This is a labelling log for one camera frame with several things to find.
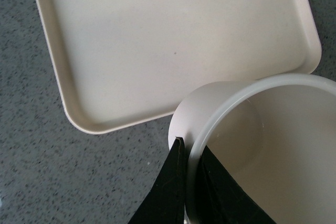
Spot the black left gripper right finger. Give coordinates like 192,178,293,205
201,147,274,223

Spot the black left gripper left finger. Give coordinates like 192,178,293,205
129,137,186,223

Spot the white smiley face mug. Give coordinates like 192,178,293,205
168,74,335,223

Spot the pink rectangular plastic tray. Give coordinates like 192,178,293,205
36,0,321,134

